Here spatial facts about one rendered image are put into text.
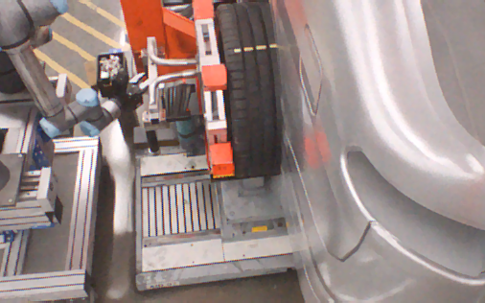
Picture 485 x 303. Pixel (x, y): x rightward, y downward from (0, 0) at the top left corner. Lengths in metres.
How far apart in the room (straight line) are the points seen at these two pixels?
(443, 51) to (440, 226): 1.07
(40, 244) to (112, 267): 0.36
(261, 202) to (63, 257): 0.93
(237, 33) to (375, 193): 0.88
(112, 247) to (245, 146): 1.13
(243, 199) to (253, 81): 0.89
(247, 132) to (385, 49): 0.83
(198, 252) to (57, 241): 0.65
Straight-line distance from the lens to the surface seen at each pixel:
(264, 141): 1.64
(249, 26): 1.68
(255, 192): 2.34
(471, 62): 1.96
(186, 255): 2.37
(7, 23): 1.65
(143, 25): 2.21
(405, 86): 0.82
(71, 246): 2.34
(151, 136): 1.77
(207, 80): 1.54
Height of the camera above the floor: 2.20
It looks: 52 degrees down
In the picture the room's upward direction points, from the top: 1 degrees counter-clockwise
